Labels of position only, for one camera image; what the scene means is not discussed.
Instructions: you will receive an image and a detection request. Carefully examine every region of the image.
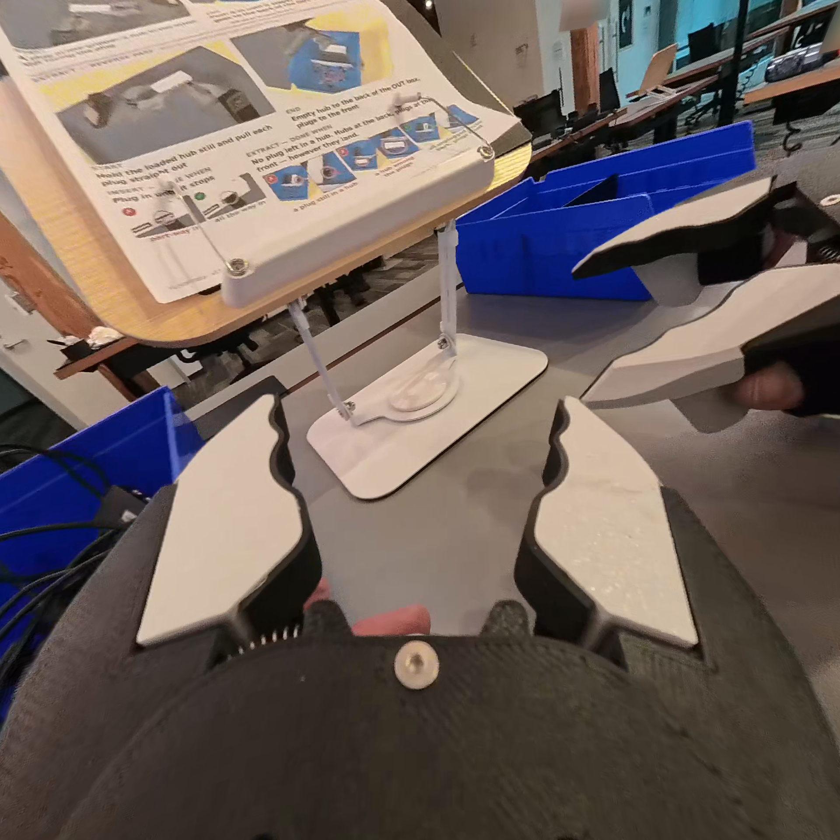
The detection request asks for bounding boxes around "blue bin with cables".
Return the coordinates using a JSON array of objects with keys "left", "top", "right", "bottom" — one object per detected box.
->
[{"left": 0, "top": 386, "right": 204, "bottom": 723}]

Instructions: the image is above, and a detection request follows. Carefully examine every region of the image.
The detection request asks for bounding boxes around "person's left hand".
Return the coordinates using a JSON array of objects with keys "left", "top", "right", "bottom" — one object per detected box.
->
[{"left": 305, "top": 577, "right": 432, "bottom": 637}]

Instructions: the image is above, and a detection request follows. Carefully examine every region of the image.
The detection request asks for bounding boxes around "person's right hand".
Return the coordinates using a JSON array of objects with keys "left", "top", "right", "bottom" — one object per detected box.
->
[{"left": 731, "top": 363, "right": 807, "bottom": 413}]

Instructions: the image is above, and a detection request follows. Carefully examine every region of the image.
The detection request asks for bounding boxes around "wooden pillar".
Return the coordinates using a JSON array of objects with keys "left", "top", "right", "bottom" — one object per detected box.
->
[{"left": 570, "top": 25, "right": 602, "bottom": 114}]

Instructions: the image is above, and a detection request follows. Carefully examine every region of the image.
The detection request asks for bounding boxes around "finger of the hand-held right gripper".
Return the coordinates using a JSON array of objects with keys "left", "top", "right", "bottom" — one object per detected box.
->
[
  {"left": 581, "top": 262, "right": 840, "bottom": 434},
  {"left": 571, "top": 176, "right": 799, "bottom": 311}
]

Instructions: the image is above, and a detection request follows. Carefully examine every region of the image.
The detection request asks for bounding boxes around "blue bin with divider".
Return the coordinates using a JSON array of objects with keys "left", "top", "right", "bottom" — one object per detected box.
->
[{"left": 456, "top": 120, "right": 756, "bottom": 303}]

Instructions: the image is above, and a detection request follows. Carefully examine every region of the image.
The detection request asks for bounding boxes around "silver portable stereo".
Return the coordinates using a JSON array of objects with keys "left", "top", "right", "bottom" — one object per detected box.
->
[{"left": 764, "top": 45, "right": 829, "bottom": 84}]

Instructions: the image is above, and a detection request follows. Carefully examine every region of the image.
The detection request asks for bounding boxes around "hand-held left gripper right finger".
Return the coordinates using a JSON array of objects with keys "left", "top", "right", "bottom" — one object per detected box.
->
[{"left": 513, "top": 395, "right": 700, "bottom": 651}]

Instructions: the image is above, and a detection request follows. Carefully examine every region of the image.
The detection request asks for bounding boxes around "tangle of black usb cables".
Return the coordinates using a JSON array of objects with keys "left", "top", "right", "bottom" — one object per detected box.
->
[{"left": 0, "top": 446, "right": 155, "bottom": 690}]

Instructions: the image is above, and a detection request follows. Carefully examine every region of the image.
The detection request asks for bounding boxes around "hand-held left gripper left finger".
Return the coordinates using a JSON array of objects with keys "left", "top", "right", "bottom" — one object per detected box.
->
[{"left": 134, "top": 392, "right": 324, "bottom": 651}]

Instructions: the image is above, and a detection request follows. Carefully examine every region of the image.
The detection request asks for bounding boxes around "white document stand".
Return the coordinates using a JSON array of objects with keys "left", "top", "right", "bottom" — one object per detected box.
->
[{"left": 0, "top": 0, "right": 549, "bottom": 503}]

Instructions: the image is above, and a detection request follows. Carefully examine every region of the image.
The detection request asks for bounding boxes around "printed instruction sheet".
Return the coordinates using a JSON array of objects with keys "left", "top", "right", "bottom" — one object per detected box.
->
[{"left": 0, "top": 0, "right": 519, "bottom": 304}]

